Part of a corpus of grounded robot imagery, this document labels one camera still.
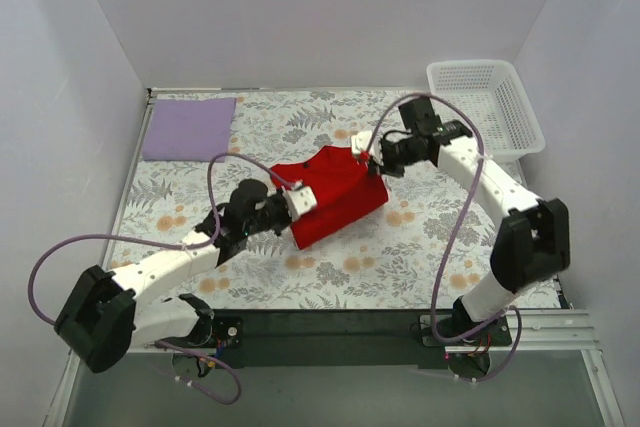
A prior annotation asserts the red t shirt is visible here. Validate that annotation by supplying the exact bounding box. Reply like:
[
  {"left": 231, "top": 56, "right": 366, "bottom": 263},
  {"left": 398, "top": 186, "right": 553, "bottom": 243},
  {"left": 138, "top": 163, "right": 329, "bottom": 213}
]
[{"left": 271, "top": 146, "right": 388, "bottom": 250}]

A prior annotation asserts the white plastic basket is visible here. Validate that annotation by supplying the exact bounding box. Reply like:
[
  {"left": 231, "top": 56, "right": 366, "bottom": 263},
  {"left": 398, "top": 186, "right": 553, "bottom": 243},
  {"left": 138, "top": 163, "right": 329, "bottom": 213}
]
[{"left": 426, "top": 59, "right": 546, "bottom": 163}]

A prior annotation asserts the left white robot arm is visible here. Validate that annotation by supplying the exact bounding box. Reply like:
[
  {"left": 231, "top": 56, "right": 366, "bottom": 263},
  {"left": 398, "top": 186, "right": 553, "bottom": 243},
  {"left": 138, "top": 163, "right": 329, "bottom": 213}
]
[{"left": 54, "top": 179, "right": 317, "bottom": 373}]

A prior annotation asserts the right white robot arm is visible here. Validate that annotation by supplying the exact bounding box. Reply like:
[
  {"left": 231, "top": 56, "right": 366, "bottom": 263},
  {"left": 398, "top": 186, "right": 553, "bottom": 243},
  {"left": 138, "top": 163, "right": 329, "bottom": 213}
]
[{"left": 369, "top": 93, "right": 570, "bottom": 344}]

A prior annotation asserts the floral patterned table mat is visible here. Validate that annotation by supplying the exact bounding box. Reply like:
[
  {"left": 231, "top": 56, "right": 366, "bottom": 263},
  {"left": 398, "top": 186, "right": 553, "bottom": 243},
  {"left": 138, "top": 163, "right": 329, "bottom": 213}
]
[{"left": 99, "top": 90, "right": 559, "bottom": 311}]

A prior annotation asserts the folded purple t shirt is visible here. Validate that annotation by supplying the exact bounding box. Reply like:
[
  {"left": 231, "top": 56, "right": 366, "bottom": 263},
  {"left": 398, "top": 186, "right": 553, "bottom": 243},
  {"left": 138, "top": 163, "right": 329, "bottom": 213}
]
[{"left": 141, "top": 97, "right": 236, "bottom": 162}]

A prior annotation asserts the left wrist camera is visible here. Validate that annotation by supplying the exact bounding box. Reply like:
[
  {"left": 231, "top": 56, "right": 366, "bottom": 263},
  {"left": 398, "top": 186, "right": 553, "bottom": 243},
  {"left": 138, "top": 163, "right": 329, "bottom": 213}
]
[{"left": 283, "top": 181, "right": 318, "bottom": 222}]

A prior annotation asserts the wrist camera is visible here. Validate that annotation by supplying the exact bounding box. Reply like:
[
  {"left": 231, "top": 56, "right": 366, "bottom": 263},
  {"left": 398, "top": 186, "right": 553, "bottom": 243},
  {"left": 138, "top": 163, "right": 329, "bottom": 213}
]
[
  {"left": 283, "top": 181, "right": 318, "bottom": 222},
  {"left": 350, "top": 130, "right": 382, "bottom": 166}
]

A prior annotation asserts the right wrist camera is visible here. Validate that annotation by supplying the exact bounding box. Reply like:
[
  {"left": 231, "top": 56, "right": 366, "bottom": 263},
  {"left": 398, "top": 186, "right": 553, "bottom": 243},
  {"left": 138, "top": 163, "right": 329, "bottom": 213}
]
[{"left": 350, "top": 130, "right": 382, "bottom": 166}]

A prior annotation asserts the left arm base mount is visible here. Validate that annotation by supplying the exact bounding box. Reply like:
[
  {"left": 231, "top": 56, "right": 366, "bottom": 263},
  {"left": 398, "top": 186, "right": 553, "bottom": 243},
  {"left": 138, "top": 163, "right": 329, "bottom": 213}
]
[{"left": 167, "top": 294, "right": 244, "bottom": 349}]

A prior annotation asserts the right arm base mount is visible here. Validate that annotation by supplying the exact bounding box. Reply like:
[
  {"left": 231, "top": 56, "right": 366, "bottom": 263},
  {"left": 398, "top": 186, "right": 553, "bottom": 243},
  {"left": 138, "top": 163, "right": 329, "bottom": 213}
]
[{"left": 414, "top": 314, "right": 514, "bottom": 378}]

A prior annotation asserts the aluminium frame rail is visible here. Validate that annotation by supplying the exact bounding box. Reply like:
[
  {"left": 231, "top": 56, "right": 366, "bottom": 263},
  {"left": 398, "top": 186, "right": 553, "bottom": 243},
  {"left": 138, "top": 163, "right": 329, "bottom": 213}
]
[{"left": 63, "top": 310, "right": 622, "bottom": 426}]

